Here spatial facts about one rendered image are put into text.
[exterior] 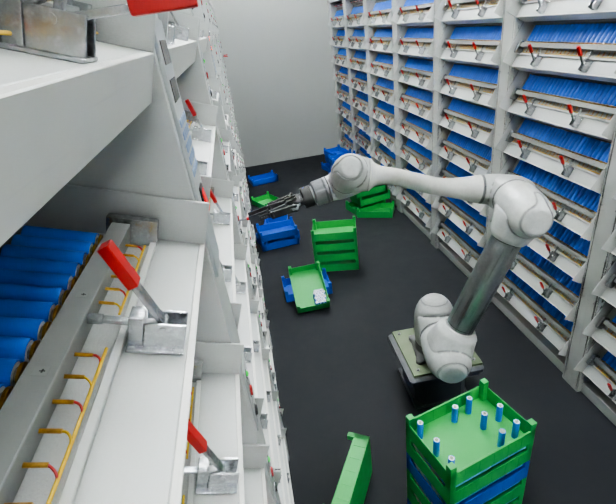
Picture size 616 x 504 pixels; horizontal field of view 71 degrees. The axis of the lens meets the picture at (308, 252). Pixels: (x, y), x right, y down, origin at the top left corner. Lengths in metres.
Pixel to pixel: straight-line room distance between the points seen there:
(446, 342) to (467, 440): 0.36
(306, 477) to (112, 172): 1.56
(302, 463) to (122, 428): 1.64
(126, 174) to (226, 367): 0.28
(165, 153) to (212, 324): 0.22
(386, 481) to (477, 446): 0.51
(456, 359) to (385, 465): 0.52
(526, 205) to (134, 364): 1.25
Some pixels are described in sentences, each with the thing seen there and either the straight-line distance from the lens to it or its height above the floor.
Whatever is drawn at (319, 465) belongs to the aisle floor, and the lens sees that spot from 1.89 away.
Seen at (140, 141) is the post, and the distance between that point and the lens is 0.47.
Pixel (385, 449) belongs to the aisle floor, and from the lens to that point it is 1.92.
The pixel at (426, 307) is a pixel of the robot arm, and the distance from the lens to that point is 1.81.
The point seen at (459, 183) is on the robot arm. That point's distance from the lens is 1.57.
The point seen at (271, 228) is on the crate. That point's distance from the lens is 3.53.
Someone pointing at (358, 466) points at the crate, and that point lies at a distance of 1.63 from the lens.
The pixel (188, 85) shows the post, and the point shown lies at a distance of 1.16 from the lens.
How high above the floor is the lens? 1.54
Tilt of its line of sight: 28 degrees down
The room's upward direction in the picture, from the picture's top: 8 degrees counter-clockwise
